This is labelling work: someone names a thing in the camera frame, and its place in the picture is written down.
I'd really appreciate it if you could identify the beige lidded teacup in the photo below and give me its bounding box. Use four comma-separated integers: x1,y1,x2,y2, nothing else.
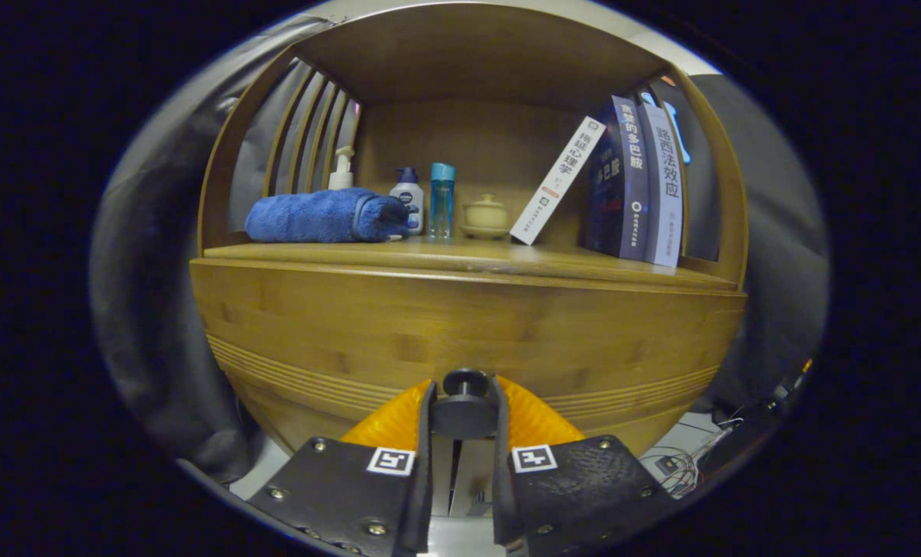
460,193,511,241

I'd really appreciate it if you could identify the white bottle with blue cap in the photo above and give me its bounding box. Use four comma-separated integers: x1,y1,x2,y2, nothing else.
389,166,425,237

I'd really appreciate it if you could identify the clear blue bottle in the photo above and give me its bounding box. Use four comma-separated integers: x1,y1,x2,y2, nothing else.
429,162,456,239

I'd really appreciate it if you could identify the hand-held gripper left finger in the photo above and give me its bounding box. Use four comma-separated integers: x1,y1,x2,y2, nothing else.
247,378,438,557

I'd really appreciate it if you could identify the wooden cabinet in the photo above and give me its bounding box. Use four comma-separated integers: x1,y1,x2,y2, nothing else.
189,4,751,519

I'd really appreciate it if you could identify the pale lilac book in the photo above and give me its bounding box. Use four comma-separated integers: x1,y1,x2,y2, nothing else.
636,101,685,268

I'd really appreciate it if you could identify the blue folded towel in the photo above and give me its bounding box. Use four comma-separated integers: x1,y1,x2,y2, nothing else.
244,187,411,244

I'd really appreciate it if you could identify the dark blue book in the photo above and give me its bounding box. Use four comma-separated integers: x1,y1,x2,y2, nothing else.
582,94,652,261

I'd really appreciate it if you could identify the tangle of thin cables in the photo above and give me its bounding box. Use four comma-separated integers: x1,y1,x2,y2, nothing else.
638,414,747,500

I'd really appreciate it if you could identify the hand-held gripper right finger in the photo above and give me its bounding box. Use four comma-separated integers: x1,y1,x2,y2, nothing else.
491,375,681,557

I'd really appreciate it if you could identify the wooden drawer with black knob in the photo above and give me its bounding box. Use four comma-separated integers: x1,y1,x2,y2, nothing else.
189,259,747,457

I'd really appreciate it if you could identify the wooden cabinet door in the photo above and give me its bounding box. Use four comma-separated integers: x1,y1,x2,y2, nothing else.
429,437,455,518
449,439,496,518

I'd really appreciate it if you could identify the white pump bottle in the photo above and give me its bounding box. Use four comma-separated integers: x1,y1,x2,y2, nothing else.
327,145,356,191

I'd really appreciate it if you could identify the white book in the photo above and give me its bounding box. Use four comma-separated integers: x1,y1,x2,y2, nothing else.
510,116,608,246

